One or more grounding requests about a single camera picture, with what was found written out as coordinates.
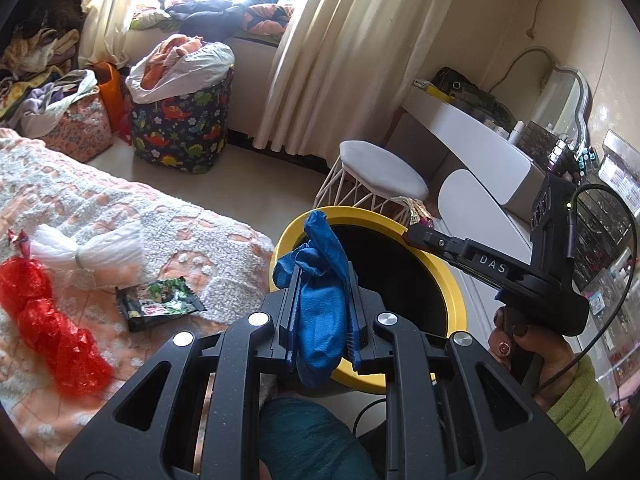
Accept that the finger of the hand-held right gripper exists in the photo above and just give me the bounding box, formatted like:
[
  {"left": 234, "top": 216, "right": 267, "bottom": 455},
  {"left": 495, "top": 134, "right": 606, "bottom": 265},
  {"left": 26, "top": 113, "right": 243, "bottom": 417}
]
[{"left": 402, "top": 224, "right": 471, "bottom": 264}]

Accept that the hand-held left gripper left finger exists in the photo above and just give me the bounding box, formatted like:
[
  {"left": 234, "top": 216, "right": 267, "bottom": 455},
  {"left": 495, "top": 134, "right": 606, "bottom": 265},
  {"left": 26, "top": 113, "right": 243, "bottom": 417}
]
[{"left": 55, "top": 265, "right": 302, "bottom": 480}]

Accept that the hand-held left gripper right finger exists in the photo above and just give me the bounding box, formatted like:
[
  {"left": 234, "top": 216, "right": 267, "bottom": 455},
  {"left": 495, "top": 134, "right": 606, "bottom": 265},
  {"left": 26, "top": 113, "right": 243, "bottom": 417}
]
[{"left": 347, "top": 265, "right": 588, "bottom": 480}]

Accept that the blue cloth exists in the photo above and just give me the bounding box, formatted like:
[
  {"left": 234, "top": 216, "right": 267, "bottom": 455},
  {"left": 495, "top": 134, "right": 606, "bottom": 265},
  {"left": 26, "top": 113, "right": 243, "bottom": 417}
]
[{"left": 272, "top": 210, "right": 351, "bottom": 389}]

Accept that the shiny foil snack wrapper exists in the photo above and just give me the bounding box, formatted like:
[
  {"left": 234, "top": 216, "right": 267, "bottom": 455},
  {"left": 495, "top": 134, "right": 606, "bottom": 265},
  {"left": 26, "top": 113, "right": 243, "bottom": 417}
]
[{"left": 390, "top": 195, "right": 434, "bottom": 229}]

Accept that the yellow rimmed black trash bin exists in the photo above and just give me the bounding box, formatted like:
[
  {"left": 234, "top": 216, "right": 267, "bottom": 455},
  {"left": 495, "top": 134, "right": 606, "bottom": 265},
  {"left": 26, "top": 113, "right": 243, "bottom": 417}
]
[{"left": 268, "top": 205, "right": 468, "bottom": 399}]

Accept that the person's right forearm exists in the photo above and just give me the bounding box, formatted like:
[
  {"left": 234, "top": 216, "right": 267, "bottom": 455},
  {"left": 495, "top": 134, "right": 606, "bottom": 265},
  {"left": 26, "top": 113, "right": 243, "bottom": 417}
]
[{"left": 532, "top": 355, "right": 624, "bottom": 467}]

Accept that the person's right hand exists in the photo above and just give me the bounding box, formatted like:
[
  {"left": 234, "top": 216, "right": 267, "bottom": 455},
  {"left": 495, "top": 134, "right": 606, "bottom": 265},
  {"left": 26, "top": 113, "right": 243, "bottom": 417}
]
[{"left": 487, "top": 305, "right": 577, "bottom": 402}]

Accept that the person's teal trouser leg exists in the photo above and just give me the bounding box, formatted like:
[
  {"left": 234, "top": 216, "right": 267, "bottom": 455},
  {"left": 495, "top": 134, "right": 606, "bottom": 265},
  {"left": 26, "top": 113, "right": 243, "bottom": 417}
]
[{"left": 259, "top": 397, "right": 379, "bottom": 480}]

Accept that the white dressing desk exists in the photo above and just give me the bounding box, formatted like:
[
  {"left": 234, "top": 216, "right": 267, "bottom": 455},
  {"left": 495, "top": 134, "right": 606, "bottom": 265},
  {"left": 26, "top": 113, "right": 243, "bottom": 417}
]
[{"left": 387, "top": 82, "right": 551, "bottom": 261}]

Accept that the desk cosmetics clutter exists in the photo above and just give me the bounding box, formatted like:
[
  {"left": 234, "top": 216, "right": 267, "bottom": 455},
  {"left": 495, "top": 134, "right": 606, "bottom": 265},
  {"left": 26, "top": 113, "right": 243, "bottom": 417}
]
[{"left": 500, "top": 115, "right": 601, "bottom": 182}]

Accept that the dark snack packet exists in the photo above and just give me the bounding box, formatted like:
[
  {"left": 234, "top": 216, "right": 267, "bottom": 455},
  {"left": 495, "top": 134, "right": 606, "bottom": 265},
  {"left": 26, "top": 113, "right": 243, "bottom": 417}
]
[{"left": 115, "top": 277, "right": 208, "bottom": 334}]

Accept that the peach white printed blanket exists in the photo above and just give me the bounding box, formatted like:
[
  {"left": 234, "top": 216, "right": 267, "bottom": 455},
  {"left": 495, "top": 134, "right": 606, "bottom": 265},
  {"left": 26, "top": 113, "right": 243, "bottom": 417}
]
[{"left": 0, "top": 127, "right": 277, "bottom": 461}]

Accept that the dark bag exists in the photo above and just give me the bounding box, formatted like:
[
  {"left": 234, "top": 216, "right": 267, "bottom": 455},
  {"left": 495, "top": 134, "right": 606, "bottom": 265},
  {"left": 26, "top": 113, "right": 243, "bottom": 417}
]
[{"left": 431, "top": 66, "right": 502, "bottom": 112}]

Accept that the silver framed mirror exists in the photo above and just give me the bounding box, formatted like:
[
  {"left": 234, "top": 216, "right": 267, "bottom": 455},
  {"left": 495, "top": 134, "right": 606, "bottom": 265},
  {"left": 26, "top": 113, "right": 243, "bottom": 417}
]
[{"left": 520, "top": 47, "right": 594, "bottom": 142}]

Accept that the wide cream curtain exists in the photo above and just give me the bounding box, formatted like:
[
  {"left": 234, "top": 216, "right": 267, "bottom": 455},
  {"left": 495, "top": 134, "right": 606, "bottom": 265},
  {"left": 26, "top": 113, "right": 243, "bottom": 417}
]
[{"left": 252, "top": 0, "right": 507, "bottom": 157}]

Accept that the dinosaur print laundry basket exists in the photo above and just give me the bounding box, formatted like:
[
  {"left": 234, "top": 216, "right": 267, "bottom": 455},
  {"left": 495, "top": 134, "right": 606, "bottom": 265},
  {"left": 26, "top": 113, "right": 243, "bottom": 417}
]
[{"left": 127, "top": 67, "right": 235, "bottom": 175}]

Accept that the red plastic bag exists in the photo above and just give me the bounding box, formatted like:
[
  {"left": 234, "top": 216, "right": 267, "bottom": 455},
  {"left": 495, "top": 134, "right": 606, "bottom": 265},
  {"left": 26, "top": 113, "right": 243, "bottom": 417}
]
[{"left": 0, "top": 255, "right": 114, "bottom": 397}]

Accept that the white plastic bag of clothes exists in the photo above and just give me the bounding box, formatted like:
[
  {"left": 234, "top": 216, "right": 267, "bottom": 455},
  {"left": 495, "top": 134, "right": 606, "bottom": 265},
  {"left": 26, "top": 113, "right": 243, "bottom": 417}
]
[{"left": 125, "top": 34, "right": 236, "bottom": 106}]

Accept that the pink floral bag with clothes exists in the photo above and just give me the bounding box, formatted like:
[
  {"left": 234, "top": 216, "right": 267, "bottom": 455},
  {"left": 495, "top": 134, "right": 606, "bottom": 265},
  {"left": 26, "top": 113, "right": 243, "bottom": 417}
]
[{"left": 9, "top": 69, "right": 114, "bottom": 164}]

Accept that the orange bag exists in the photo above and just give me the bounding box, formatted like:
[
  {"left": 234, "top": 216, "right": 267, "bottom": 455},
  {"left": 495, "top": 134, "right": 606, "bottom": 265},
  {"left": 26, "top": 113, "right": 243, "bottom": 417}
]
[{"left": 92, "top": 61, "right": 124, "bottom": 134}]

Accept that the clothes heap on windowsill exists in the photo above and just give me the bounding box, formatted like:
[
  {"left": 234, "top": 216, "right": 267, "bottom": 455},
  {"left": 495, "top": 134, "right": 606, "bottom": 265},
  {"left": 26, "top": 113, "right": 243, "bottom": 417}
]
[{"left": 131, "top": 0, "right": 297, "bottom": 37}]

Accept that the narrow cream curtain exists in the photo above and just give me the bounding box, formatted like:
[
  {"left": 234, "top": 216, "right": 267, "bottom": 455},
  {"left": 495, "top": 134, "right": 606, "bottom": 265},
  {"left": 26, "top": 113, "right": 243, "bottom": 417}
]
[{"left": 80, "top": 0, "right": 167, "bottom": 69}]

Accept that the pile of clothes on bed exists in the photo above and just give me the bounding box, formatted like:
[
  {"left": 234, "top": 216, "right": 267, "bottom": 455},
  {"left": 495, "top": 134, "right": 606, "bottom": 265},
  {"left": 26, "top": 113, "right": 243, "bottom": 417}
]
[{"left": 0, "top": 0, "right": 84, "bottom": 87}]

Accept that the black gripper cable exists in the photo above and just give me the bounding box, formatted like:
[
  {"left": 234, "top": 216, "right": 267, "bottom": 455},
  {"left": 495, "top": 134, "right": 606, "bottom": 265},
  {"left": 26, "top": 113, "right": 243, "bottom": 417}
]
[{"left": 537, "top": 184, "right": 632, "bottom": 397}]

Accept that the white wire-leg stool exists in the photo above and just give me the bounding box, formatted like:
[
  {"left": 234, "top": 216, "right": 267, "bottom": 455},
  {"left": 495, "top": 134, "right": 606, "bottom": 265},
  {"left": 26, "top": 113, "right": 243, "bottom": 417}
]
[{"left": 314, "top": 140, "right": 431, "bottom": 222}]

